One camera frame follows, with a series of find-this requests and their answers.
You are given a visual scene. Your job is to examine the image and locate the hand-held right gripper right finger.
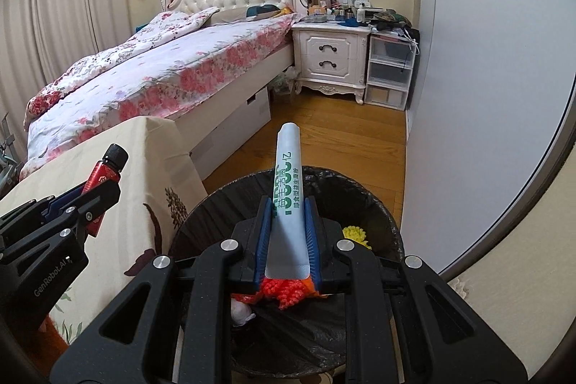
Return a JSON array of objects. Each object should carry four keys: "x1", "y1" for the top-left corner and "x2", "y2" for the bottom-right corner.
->
[{"x1": 302, "y1": 195, "x2": 526, "y2": 384}]

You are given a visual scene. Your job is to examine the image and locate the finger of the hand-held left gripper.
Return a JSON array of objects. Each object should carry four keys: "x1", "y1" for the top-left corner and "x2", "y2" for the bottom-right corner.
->
[
  {"x1": 0, "y1": 185, "x2": 91, "y2": 241},
  {"x1": 0, "y1": 185, "x2": 122, "y2": 264}
]

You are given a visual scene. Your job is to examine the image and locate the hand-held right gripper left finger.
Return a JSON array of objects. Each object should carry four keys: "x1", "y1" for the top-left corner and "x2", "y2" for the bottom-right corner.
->
[{"x1": 51, "y1": 194, "x2": 273, "y2": 384}]

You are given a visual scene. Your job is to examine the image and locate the red bottle with black cap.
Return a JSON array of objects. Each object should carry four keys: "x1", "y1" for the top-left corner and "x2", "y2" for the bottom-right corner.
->
[{"x1": 81, "y1": 144, "x2": 129, "y2": 237}]

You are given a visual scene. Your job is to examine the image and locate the white tube with green print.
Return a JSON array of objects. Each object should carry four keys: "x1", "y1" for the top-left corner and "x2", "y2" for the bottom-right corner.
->
[{"x1": 265, "y1": 122, "x2": 311, "y2": 279}]

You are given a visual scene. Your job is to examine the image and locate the trash bin with black bag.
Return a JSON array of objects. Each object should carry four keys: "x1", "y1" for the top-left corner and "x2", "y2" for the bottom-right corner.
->
[{"x1": 168, "y1": 166, "x2": 406, "y2": 378}]

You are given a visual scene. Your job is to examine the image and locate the yellow foam net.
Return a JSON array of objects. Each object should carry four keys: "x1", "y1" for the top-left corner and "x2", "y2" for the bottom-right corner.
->
[{"x1": 342, "y1": 224, "x2": 373, "y2": 250}]

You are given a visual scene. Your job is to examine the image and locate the orange foam net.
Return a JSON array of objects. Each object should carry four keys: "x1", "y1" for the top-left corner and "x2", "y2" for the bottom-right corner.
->
[{"x1": 254, "y1": 276, "x2": 327, "y2": 313}]

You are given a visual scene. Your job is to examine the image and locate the orange fabric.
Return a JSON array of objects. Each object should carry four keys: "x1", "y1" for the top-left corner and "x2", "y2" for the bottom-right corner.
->
[{"x1": 45, "y1": 312, "x2": 81, "y2": 349}]

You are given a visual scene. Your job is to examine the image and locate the grey office chair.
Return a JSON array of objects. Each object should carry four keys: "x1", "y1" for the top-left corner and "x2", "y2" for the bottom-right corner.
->
[{"x1": 0, "y1": 112, "x2": 25, "y2": 187}]

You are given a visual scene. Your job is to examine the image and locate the crumpled white tissue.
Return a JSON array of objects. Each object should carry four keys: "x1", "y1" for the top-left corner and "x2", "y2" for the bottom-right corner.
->
[{"x1": 230, "y1": 301, "x2": 257, "y2": 327}]

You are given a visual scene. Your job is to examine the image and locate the white storage box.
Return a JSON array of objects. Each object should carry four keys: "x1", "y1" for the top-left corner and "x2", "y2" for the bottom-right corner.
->
[{"x1": 191, "y1": 89, "x2": 271, "y2": 182}]

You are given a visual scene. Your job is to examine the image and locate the clear plastic bag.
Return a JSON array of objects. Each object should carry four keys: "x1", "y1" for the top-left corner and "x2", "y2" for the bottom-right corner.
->
[{"x1": 270, "y1": 67, "x2": 298, "y2": 97}]

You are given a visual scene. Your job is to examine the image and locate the floral quilt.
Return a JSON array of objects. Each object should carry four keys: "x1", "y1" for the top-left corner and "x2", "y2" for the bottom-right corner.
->
[{"x1": 24, "y1": 6, "x2": 221, "y2": 128}]

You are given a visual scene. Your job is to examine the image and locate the floral bedsheet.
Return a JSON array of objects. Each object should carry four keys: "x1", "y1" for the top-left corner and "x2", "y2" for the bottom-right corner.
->
[{"x1": 27, "y1": 13, "x2": 295, "y2": 164}]

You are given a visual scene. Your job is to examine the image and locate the white nightstand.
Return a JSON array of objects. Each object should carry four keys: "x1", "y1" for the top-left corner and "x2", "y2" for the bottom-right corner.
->
[{"x1": 292, "y1": 22, "x2": 372, "y2": 105}]

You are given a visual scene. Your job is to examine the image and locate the clear plastic drawer unit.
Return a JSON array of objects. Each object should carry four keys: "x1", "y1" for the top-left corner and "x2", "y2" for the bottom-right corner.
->
[{"x1": 364, "y1": 31, "x2": 417, "y2": 111}]

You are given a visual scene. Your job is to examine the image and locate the beige curtains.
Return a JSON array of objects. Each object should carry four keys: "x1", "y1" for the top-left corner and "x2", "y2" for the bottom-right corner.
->
[{"x1": 0, "y1": 0, "x2": 136, "y2": 133}]

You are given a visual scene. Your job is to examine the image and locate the dark pillow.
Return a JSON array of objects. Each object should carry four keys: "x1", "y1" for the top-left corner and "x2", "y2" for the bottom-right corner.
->
[{"x1": 211, "y1": 4, "x2": 295, "y2": 25}]

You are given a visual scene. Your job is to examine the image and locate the white wardrobe door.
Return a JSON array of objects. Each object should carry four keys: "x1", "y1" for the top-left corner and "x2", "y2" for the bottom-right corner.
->
[{"x1": 402, "y1": 0, "x2": 576, "y2": 281}]

